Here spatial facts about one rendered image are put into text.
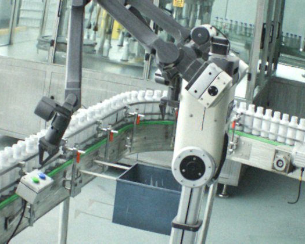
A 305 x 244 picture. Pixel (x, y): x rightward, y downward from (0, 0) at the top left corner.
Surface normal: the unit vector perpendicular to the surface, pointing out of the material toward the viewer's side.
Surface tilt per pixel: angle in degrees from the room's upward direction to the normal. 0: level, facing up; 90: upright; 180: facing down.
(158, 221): 90
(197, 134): 101
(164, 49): 64
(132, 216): 90
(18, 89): 90
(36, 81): 90
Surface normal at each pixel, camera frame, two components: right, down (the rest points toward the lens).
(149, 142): 0.65, 0.26
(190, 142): -0.29, 0.36
